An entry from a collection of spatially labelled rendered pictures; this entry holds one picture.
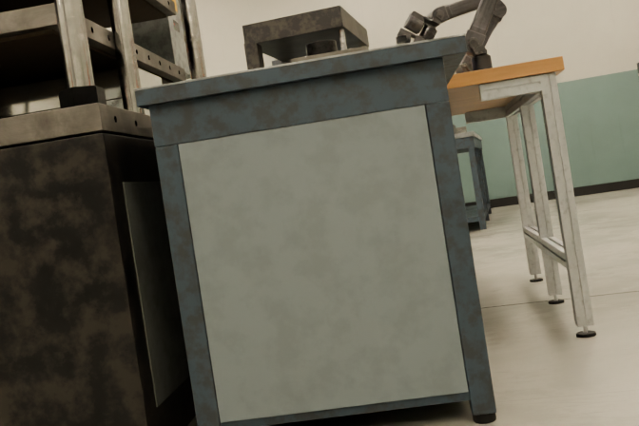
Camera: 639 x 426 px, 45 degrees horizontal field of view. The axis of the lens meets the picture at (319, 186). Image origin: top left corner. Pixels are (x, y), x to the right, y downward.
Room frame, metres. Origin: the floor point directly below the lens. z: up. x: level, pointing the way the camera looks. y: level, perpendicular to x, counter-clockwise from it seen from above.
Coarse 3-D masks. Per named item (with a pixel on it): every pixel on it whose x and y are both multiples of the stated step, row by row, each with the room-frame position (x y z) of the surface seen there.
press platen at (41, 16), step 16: (0, 16) 1.78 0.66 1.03; (16, 16) 1.77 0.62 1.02; (32, 16) 1.77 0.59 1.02; (48, 16) 1.76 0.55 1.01; (0, 32) 1.78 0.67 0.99; (16, 32) 1.78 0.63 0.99; (96, 32) 1.99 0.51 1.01; (112, 32) 2.12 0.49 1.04; (112, 48) 2.11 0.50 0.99; (144, 48) 2.39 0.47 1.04; (144, 64) 2.39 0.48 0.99; (160, 64) 2.55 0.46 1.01; (176, 80) 2.78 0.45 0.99
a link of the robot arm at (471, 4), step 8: (464, 0) 3.08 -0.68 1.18; (472, 0) 3.09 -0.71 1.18; (440, 8) 3.05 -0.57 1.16; (448, 8) 3.06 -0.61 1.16; (456, 8) 3.07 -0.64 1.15; (464, 8) 3.08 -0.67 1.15; (472, 8) 3.09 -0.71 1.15; (496, 8) 3.09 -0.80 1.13; (504, 8) 3.09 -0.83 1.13; (432, 16) 3.04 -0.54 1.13; (448, 16) 3.05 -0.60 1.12; (456, 16) 3.10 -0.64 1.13; (496, 16) 3.09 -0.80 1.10
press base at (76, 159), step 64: (0, 192) 1.68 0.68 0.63; (64, 192) 1.66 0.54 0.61; (128, 192) 1.75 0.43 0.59; (0, 256) 1.68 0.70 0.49; (64, 256) 1.67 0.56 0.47; (128, 256) 1.70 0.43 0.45; (0, 320) 1.68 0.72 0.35; (64, 320) 1.67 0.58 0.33; (128, 320) 1.65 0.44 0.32; (0, 384) 1.68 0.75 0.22; (64, 384) 1.67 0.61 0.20; (128, 384) 1.66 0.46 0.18
